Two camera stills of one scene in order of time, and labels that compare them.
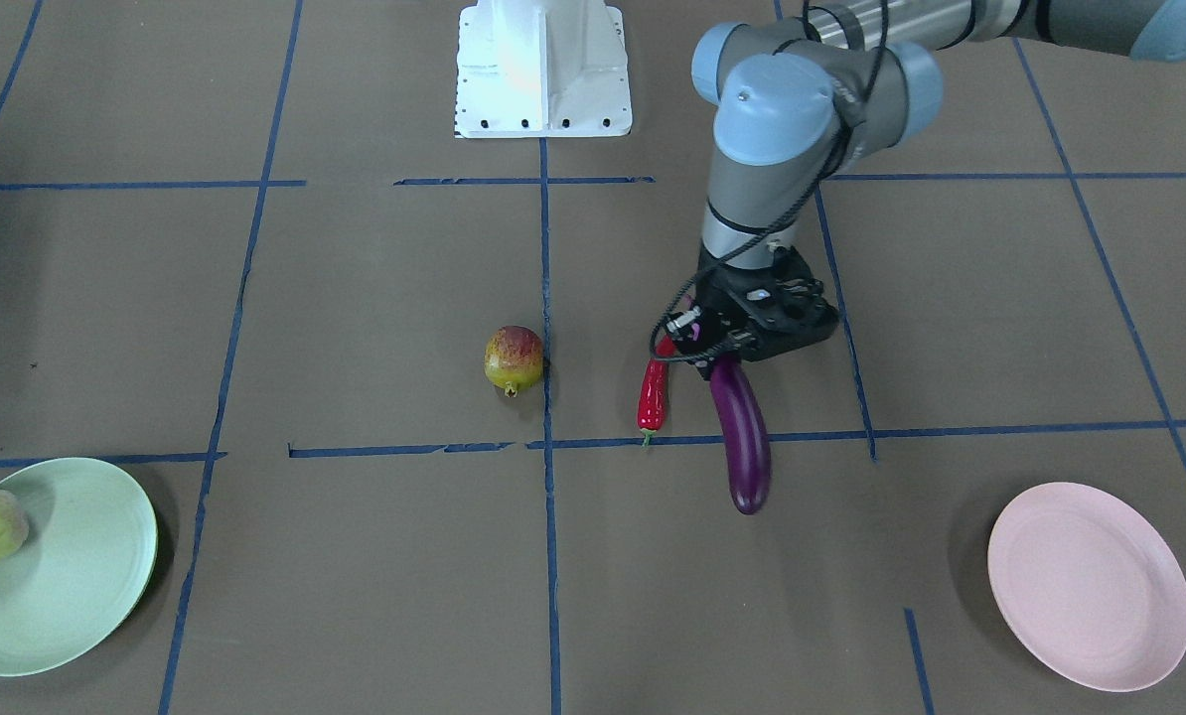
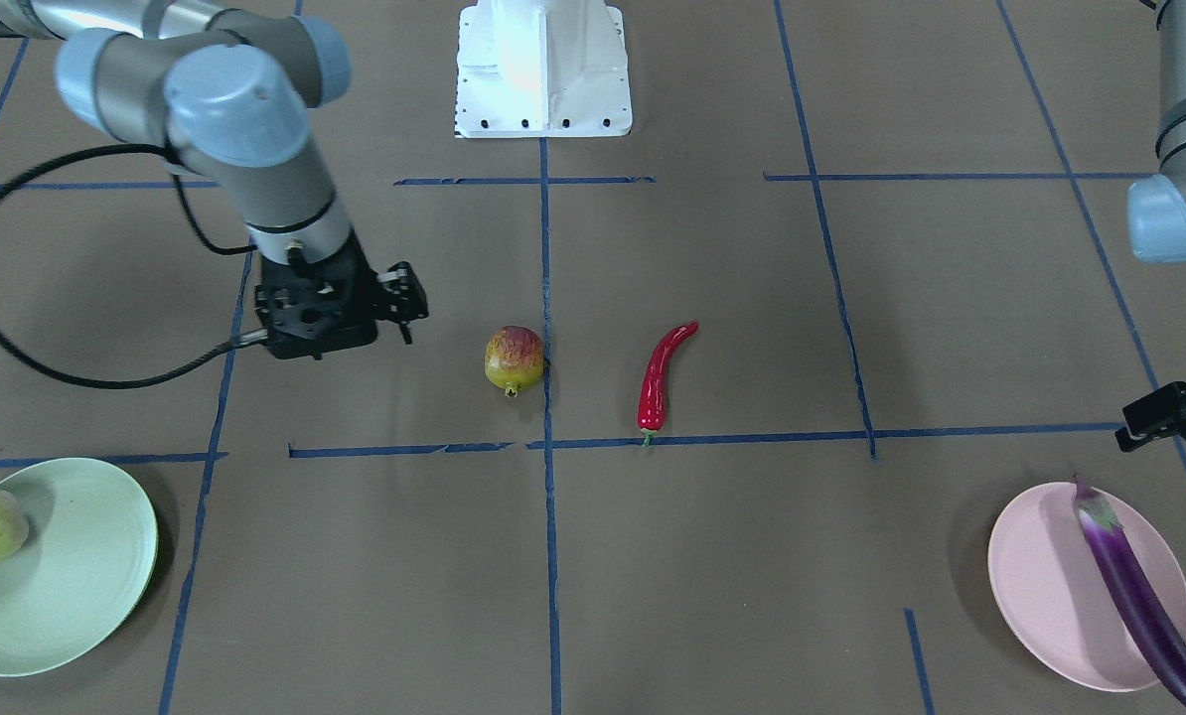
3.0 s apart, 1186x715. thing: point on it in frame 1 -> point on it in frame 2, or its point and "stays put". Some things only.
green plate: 86,562 stays put
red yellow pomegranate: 514,357 stays put
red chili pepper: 654,389 stays put
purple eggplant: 747,434 -> 1141,606
